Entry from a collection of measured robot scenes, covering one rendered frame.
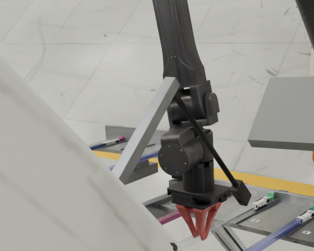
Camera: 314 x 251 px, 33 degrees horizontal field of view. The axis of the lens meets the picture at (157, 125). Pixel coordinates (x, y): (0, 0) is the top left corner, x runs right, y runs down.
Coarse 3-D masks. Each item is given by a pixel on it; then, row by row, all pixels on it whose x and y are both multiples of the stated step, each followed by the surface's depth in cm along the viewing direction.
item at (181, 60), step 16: (160, 0) 88; (176, 0) 87; (160, 16) 89; (176, 16) 88; (160, 32) 90; (176, 32) 88; (192, 32) 92; (176, 48) 89; (192, 48) 91; (176, 64) 90; (192, 64) 89; (192, 80) 89; (208, 80) 93; (192, 96) 90; (176, 112) 92; (192, 112) 91
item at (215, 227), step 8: (272, 200) 120; (248, 208) 112; (256, 208) 114; (232, 216) 107; (240, 216) 109; (216, 224) 102; (224, 224) 104; (184, 240) 94; (192, 240) 95; (200, 240) 97; (184, 248) 93
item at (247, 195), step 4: (236, 180) 81; (240, 180) 80; (240, 184) 80; (244, 184) 81; (232, 188) 80; (236, 188) 80; (240, 188) 80; (244, 188) 81; (232, 192) 80; (236, 192) 80; (240, 192) 80; (244, 192) 81; (248, 192) 82; (236, 196) 81; (240, 196) 80; (244, 196) 81; (248, 196) 82; (240, 200) 81; (244, 200) 81; (248, 200) 82; (240, 204) 83; (244, 204) 82
